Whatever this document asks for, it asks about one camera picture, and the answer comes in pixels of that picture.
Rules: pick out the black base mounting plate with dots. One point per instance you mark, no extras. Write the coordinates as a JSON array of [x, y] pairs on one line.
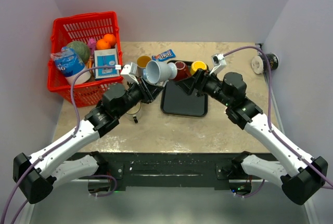
[[198, 170]]

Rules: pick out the pink toy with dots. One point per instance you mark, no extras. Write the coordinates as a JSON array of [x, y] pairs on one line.
[[92, 45]]

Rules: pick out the green melon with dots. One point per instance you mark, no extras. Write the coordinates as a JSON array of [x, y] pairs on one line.
[[81, 49]]

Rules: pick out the blue butterfly mug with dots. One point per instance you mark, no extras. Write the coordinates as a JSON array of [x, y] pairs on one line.
[[142, 61]]

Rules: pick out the orange fruit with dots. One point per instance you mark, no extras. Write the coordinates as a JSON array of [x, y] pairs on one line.
[[102, 44], [111, 39]]

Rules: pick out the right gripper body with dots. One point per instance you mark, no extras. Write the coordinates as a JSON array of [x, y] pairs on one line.
[[209, 86]]

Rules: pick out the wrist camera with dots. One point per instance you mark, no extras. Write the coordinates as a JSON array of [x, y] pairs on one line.
[[219, 63], [128, 72]]

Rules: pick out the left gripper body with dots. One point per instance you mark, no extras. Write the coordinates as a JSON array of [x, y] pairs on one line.
[[141, 93]]

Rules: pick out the cream white mug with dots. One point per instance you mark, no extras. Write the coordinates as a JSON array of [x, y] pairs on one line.
[[135, 113]]

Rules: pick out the black tray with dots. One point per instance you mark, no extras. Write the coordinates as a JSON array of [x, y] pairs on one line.
[[175, 102]]

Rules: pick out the light grey mug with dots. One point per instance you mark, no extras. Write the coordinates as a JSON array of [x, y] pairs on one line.
[[157, 72]]

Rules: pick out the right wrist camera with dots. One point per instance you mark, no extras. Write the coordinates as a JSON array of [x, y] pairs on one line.
[[219, 63]]

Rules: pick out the blue candy packet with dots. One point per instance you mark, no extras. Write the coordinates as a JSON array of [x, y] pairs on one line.
[[166, 55]]

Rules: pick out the black labelled paper roll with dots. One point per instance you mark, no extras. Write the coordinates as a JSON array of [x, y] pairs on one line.
[[259, 63]]

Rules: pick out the blue white box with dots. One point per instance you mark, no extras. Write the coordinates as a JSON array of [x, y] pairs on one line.
[[106, 58]]

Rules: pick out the dark red mug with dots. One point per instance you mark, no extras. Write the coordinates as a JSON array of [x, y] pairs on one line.
[[182, 71]]

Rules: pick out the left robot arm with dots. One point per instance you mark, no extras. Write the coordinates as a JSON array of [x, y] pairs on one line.
[[33, 173]]

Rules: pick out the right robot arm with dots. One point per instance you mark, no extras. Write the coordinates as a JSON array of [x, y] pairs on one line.
[[296, 172]]

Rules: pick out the yellow mug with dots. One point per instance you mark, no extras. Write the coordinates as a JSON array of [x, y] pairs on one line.
[[197, 65]]

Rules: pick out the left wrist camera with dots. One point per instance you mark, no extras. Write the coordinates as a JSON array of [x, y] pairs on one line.
[[128, 72]]

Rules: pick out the red plastic basket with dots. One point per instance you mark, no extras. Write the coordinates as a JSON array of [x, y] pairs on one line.
[[81, 28]]

